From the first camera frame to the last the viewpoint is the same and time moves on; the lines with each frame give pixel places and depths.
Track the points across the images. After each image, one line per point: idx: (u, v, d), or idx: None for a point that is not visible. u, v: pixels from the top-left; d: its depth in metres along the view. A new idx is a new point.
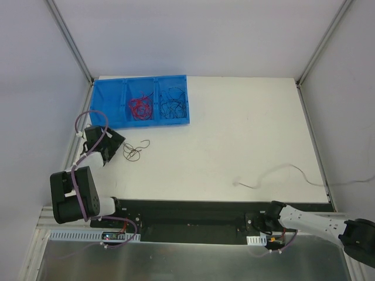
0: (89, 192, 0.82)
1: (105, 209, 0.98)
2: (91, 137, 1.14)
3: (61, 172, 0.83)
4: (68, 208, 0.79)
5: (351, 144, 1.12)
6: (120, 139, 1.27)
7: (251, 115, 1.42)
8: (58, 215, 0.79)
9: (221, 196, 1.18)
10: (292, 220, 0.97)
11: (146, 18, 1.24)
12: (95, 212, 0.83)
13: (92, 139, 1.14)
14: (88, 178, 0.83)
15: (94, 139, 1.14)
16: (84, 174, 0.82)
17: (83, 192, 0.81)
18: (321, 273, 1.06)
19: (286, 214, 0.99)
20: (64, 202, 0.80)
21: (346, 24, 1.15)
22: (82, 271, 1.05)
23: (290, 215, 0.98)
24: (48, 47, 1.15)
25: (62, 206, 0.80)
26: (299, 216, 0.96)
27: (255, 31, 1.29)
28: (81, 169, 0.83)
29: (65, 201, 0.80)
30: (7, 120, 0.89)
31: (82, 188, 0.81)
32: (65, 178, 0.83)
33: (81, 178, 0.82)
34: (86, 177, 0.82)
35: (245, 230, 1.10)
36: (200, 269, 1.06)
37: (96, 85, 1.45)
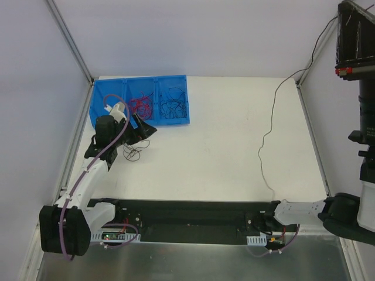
0: (75, 238, 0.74)
1: (102, 217, 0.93)
2: (104, 136, 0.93)
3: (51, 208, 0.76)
4: (56, 246, 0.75)
5: (351, 144, 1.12)
6: (143, 134, 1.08)
7: (251, 115, 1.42)
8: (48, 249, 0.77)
9: (221, 196, 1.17)
10: (283, 213, 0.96)
11: (146, 17, 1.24)
12: (82, 250, 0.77)
13: (104, 137, 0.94)
14: (76, 220, 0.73)
15: (106, 138, 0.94)
16: (72, 218, 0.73)
17: (70, 234, 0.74)
18: (321, 273, 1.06)
19: (279, 210, 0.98)
20: (51, 237, 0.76)
21: None
22: (82, 271, 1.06)
23: (282, 209, 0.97)
24: (48, 47, 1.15)
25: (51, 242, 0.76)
26: (289, 208, 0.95)
27: (255, 31, 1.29)
28: (71, 211, 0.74)
29: (54, 239, 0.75)
30: (7, 120, 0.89)
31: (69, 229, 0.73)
32: (56, 213, 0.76)
33: (67, 220, 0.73)
34: (72, 220, 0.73)
35: (244, 230, 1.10)
36: (200, 269, 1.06)
37: (96, 85, 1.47)
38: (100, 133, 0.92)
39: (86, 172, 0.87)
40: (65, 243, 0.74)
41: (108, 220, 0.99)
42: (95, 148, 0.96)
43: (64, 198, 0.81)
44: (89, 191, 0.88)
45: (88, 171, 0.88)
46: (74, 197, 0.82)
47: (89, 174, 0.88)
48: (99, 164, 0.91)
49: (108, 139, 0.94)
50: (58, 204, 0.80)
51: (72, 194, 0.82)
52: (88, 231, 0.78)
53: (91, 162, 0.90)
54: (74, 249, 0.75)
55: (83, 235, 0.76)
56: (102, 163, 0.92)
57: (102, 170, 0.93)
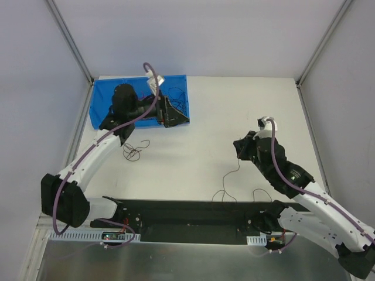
0: (71, 211, 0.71)
1: (102, 211, 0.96)
2: (121, 110, 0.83)
3: (51, 177, 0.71)
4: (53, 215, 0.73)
5: (351, 144, 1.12)
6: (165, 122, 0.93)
7: (251, 115, 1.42)
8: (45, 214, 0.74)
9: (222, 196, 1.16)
10: (292, 221, 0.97)
11: (146, 18, 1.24)
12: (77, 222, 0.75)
13: (122, 110, 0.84)
14: (75, 197, 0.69)
15: (123, 113, 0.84)
16: (71, 192, 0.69)
17: (67, 208, 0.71)
18: (321, 272, 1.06)
19: (285, 216, 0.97)
20: (50, 206, 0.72)
21: (347, 24, 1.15)
22: (82, 270, 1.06)
23: (290, 216, 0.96)
24: (48, 47, 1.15)
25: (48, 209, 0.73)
26: (299, 219, 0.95)
27: (255, 31, 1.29)
28: (70, 187, 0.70)
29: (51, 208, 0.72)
30: (7, 120, 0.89)
31: (67, 204, 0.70)
32: (56, 182, 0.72)
33: (65, 196, 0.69)
34: (72, 196, 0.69)
35: (245, 230, 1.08)
36: (200, 268, 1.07)
37: (96, 84, 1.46)
38: (118, 106, 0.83)
39: (94, 147, 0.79)
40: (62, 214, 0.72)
41: (108, 218, 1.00)
42: (112, 120, 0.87)
43: (67, 169, 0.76)
44: (95, 168, 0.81)
45: (96, 144, 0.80)
46: (76, 171, 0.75)
47: (98, 149, 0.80)
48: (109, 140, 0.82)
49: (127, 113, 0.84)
50: (60, 174, 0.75)
51: (76, 168, 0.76)
52: (85, 205, 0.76)
53: (104, 133, 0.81)
54: (70, 220, 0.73)
55: (79, 208, 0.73)
56: (114, 138, 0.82)
57: (113, 147, 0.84)
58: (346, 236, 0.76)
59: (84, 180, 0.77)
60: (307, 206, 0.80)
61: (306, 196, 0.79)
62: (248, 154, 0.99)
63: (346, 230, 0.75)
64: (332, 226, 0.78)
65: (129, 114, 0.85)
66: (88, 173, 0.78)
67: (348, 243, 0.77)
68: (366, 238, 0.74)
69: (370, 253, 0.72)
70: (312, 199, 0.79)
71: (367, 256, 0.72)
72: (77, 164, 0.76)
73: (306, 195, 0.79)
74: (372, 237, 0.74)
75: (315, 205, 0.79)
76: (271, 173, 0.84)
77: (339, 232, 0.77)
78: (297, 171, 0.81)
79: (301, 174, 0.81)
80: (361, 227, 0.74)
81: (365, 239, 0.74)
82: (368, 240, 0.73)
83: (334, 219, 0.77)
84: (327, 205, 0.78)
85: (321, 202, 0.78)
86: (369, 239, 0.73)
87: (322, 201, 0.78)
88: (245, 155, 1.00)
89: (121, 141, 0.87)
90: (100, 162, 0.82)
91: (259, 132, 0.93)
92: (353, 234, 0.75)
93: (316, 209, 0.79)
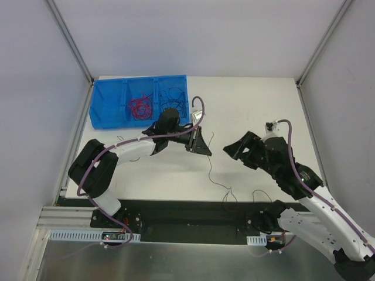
0: (98, 178, 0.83)
1: (108, 204, 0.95)
2: (163, 127, 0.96)
3: (99, 143, 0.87)
4: (78, 175, 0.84)
5: (351, 144, 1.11)
6: (190, 147, 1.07)
7: (251, 115, 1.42)
8: (72, 171, 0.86)
9: (223, 196, 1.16)
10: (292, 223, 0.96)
11: (146, 18, 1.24)
12: (91, 195, 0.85)
13: (163, 127, 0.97)
14: (106, 168, 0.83)
15: (164, 130, 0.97)
16: (108, 162, 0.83)
17: (94, 174, 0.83)
18: (321, 272, 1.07)
19: (286, 216, 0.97)
20: (81, 166, 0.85)
21: (347, 23, 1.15)
22: (82, 270, 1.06)
23: (291, 218, 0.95)
24: (48, 47, 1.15)
25: (78, 168, 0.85)
26: (299, 222, 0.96)
27: (255, 31, 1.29)
28: (107, 157, 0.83)
29: (81, 168, 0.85)
30: (7, 120, 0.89)
31: (96, 171, 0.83)
32: (98, 150, 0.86)
33: (101, 164, 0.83)
34: (105, 166, 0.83)
35: (244, 230, 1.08)
36: (200, 268, 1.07)
37: (96, 84, 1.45)
38: (162, 122, 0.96)
39: (136, 141, 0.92)
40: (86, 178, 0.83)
41: (111, 215, 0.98)
42: (152, 132, 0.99)
43: (111, 143, 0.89)
44: (129, 156, 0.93)
45: (139, 140, 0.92)
46: (117, 148, 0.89)
47: (139, 143, 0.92)
48: (150, 143, 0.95)
49: (166, 130, 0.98)
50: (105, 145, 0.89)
51: (119, 145, 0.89)
52: (106, 184, 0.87)
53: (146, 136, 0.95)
54: (88, 187, 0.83)
55: (103, 181, 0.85)
56: (152, 144, 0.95)
57: (147, 149, 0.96)
58: (348, 244, 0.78)
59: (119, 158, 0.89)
60: (312, 210, 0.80)
61: (313, 199, 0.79)
62: (254, 161, 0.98)
63: (350, 239, 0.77)
64: (335, 232, 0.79)
65: (167, 132, 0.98)
66: (124, 156, 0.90)
67: (348, 252, 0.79)
68: (367, 249, 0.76)
69: (370, 264, 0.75)
70: (318, 205, 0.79)
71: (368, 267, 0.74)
72: (122, 143, 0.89)
73: (313, 199, 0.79)
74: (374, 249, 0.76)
75: (321, 210, 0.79)
76: (280, 172, 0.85)
77: (343, 240, 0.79)
78: (307, 173, 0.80)
79: (310, 175, 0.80)
80: (364, 237, 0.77)
81: (367, 249, 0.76)
82: (370, 251, 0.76)
83: (339, 226, 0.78)
84: (334, 211, 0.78)
85: (328, 208, 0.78)
86: (371, 250, 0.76)
87: (329, 207, 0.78)
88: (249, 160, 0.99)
89: (152, 151, 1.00)
90: (135, 154, 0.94)
91: (266, 135, 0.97)
92: (355, 243, 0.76)
93: (322, 215, 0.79)
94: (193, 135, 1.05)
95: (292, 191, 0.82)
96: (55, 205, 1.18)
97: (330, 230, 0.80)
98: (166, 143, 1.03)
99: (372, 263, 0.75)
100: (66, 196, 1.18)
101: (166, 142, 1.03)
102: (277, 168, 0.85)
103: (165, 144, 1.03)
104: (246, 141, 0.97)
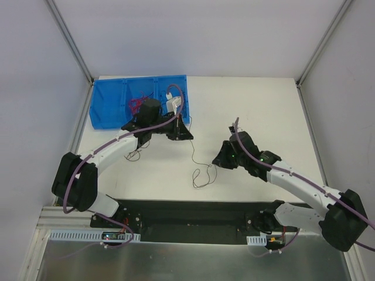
0: (82, 191, 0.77)
1: (104, 206, 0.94)
2: (146, 118, 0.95)
3: (75, 156, 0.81)
4: (62, 193, 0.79)
5: (351, 143, 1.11)
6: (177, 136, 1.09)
7: (251, 115, 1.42)
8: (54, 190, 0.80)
9: (194, 178, 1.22)
10: (286, 215, 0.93)
11: (146, 18, 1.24)
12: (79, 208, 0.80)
13: (145, 119, 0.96)
14: (89, 179, 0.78)
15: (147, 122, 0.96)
16: (88, 172, 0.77)
17: (77, 188, 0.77)
18: (321, 273, 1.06)
19: (280, 210, 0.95)
20: (62, 183, 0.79)
21: (347, 23, 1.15)
22: (82, 270, 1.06)
23: (284, 209, 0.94)
24: (48, 47, 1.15)
25: (60, 186, 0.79)
26: (292, 209, 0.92)
27: (255, 30, 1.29)
28: (87, 168, 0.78)
29: (64, 184, 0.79)
30: (7, 120, 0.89)
31: (79, 184, 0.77)
32: (75, 163, 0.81)
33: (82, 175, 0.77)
34: (87, 177, 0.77)
35: (244, 230, 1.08)
36: (200, 268, 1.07)
37: (96, 85, 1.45)
38: (144, 115, 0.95)
39: (115, 141, 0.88)
40: (70, 194, 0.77)
41: (108, 216, 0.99)
42: (133, 126, 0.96)
43: (88, 153, 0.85)
44: (112, 160, 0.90)
45: (118, 140, 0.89)
46: (96, 156, 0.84)
47: (119, 143, 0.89)
48: (133, 138, 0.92)
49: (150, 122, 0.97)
50: (81, 156, 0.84)
51: (96, 153, 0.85)
52: (93, 195, 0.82)
53: (125, 133, 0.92)
54: (76, 201, 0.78)
55: (89, 192, 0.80)
56: (134, 139, 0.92)
57: (131, 146, 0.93)
58: (313, 201, 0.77)
59: (101, 165, 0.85)
60: (276, 181, 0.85)
61: (273, 171, 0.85)
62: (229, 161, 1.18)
63: (311, 195, 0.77)
64: (300, 194, 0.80)
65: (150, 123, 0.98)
66: (105, 161, 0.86)
67: (319, 209, 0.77)
68: (330, 199, 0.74)
69: (336, 212, 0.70)
70: (277, 173, 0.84)
71: (332, 213, 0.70)
72: (98, 149, 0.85)
73: (272, 170, 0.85)
74: (337, 197, 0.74)
75: (282, 178, 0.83)
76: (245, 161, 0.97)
77: (307, 199, 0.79)
78: (268, 155, 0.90)
79: (269, 156, 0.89)
80: (324, 188, 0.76)
81: (330, 199, 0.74)
82: (333, 200, 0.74)
83: (299, 187, 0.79)
84: (292, 175, 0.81)
85: (286, 174, 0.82)
86: (333, 198, 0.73)
87: (286, 173, 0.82)
88: (228, 161, 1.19)
89: (137, 145, 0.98)
90: (118, 155, 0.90)
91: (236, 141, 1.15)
92: (316, 197, 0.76)
93: (283, 181, 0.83)
94: (176, 124, 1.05)
95: (257, 173, 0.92)
96: (55, 205, 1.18)
97: (298, 194, 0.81)
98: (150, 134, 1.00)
99: (337, 210, 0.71)
100: None
101: (149, 134, 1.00)
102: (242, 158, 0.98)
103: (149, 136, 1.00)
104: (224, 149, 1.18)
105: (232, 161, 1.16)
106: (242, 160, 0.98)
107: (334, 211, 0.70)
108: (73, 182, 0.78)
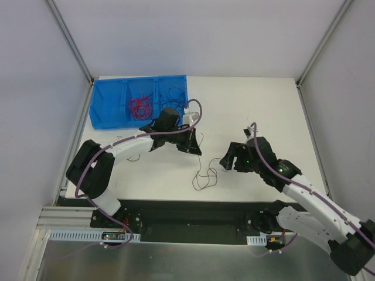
0: (94, 179, 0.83)
1: (107, 204, 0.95)
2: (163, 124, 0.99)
3: (95, 144, 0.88)
4: (76, 177, 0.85)
5: (351, 143, 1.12)
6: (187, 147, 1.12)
7: (251, 115, 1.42)
8: (69, 173, 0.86)
9: (194, 175, 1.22)
10: (289, 219, 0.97)
11: (146, 18, 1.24)
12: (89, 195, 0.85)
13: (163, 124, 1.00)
14: (104, 169, 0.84)
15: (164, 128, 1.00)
16: (104, 163, 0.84)
17: (91, 175, 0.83)
18: (321, 272, 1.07)
19: (285, 213, 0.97)
20: (78, 168, 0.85)
21: (347, 24, 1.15)
22: (82, 270, 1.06)
23: (288, 214, 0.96)
24: (48, 47, 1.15)
25: (75, 170, 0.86)
26: (296, 217, 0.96)
27: (255, 31, 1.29)
28: (103, 158, 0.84)
29: (79, 170, 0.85)
30: (7, 120, 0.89)
31: (94, 172, 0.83)
32: (94, 151, 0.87)
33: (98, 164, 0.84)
34: (102, 167, 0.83)
35: (244, 230, 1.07)
36: (200, 268, 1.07)
37: (96, 84, 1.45)
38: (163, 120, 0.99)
39: (133, 139, 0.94)
40: (84, 180, 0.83)
41: (110, 215, 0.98)
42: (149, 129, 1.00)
43: (108, 144, 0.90)
44: (127, 155, 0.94)
45: (136, 137, 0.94)
46: (114, 147, 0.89)
47: (136, 141, 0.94)
48: (148, 140, 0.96)
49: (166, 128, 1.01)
50: (101, 145, 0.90)
51: (115, 144, 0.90)
52: (104, 185, 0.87)
53: (142, 133, 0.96)
54: (87, 188, 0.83)
55: (101, 182, 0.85)
56: (149, 140, 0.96)
57: (145, 147, 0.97)
58: (331, 226, 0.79)
59: (117, 157, 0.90)
60: (293, 196, 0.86)
61: (292, 185, 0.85)
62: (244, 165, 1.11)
63: (330, 219, 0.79)
64: (318, 215, 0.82)
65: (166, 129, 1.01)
66: (122, 154, 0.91)
67: (335, 234, 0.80)
68: (349, 226, 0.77)
69: (354, 242, 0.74)
70: (297, 189, 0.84)
71: (350, 243, 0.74)
72: (118, 142, 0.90)
73: (292, 185, 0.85)
74: (356, 226, 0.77)
75: (301, 195, 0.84)
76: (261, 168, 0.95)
77: (325, 222, 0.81)
78: (287, 165, 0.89)
79: (289, 167, 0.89)
80: (344, 216, 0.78)
81: (349, 227, 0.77)
82: (352, 229, 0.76)
83: (318, 208, 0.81)
84: (312, 194, 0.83)
85: (306, 192, 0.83)
86: (353, 227, 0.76)
87: (306, 191, 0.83)
88: (241, 164, 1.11)
89: (151, 147, 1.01)
90: (132, 153, 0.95)
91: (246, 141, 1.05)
92: (336, 223, 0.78)
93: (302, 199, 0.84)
94: (188, 137, 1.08)
95: (273, 182, 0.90)
96: (55, 205, 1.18)
97: (314, 214, 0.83)
98: (164, 139, 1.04)
99: (354, 240, 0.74)
100: (66, 196, 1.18)
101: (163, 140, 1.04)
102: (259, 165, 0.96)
103: (163, 141, 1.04)
104: (232, 150, 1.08)
105: (246, 165, 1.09)
106: (258, 166, 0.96)
107: (353, 241, 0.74)
108: (88, 169, 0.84)
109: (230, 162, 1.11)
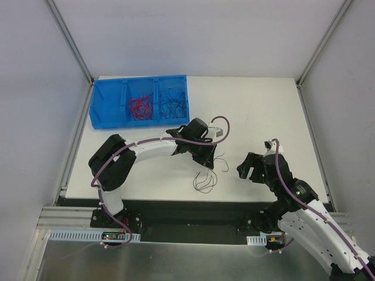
0: (112, 174, 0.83)
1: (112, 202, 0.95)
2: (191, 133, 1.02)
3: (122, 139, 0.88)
4: (97, 167, 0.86)
5: (351, 143, 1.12)
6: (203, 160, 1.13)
7: (251, 115, 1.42)
8: (92, 161, 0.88)
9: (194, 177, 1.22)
10: (291, 227, 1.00)
11: (146, 18, 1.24)
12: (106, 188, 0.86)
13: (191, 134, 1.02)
14: (123, 166, 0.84)
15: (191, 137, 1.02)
16: (125, 160, 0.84)
17: (111, 169, 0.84)
18: (321, 273, 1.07)
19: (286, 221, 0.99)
20: (101, 159, 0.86)
21: (347, 23, 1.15)
22: (82, 270, 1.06)
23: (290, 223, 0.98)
24: (48, 47, 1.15)
25: (98, 160, 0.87)
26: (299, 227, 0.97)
27: (255, 30, 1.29)
28: (125, 155, 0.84)
29: (101, 160, 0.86)
30: (7, 120, 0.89)
31: (113, 167, 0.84)
32: (119, 146, 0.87)
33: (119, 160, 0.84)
34: (123, 163, 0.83)
35: (244, 230, 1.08)
36: (200, 268, 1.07)
37: (96, 84, 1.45)
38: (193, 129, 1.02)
39: (157, 140, 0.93)
40: (103, 171, 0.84)
41: (114, 213, 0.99)
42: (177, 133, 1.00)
43: (132, 141, 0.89)
44: (149, 155, 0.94)
45: (160, 140, 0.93)
46: (137, 146, 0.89)
47: (161, 143, 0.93)
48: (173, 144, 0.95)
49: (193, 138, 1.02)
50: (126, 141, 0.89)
51: (139, 144, 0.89)
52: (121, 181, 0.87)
53: (167, 136, 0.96)
54: (104, 181, 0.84)
55: (119, 177, 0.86)
56: (174, 144, 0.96)
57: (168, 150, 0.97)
58: (340, 256, 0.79)
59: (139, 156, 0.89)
60: (307, 221, 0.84)
61: (307, 211, 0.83)
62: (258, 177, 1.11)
63: (340, 251, 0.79)
64: (328, 244, 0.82)
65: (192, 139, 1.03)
66: (143, 154, 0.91)
67: (341, 264, 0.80)
68: (358, 261, 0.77)
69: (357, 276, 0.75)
70: (312, 216, 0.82)
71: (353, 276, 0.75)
72: (142, 141, 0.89)
73: (307, 211, 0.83)
74: (365, 262, 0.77)
75: (315, 222, 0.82)
76: (276, 186, 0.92)
77: (334, 252, 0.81)
78: (304, 188, 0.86)
79: (306, 189, 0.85)
80: (355, 250, 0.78)
81: (358, 262, 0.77)
82: (360, 264, 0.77)
83: (330, 237, 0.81)
84: (326, 223, 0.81)
85: (321, 220, 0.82)
86: (361, 263, 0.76)
87: (321, 219, 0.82)
88: (256, 177, 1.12)
89: (173, 151, 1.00)
90: (154, 153, 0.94)
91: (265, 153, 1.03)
92: (346, 255, 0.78)
93: (314, 225, 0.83)
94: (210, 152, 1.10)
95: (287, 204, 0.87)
96: (55, 205, 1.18)
97: (325, 242, 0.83)
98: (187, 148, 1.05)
99: (360, 275, 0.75)
100: (66, 196, 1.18)
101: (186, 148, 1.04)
102: (273, 182, 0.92)
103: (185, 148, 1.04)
104: (248, 161, 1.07)
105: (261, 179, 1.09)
106: (272, 183, 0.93)
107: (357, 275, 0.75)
108: (110, 162, 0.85)
109: (245, 171, 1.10)
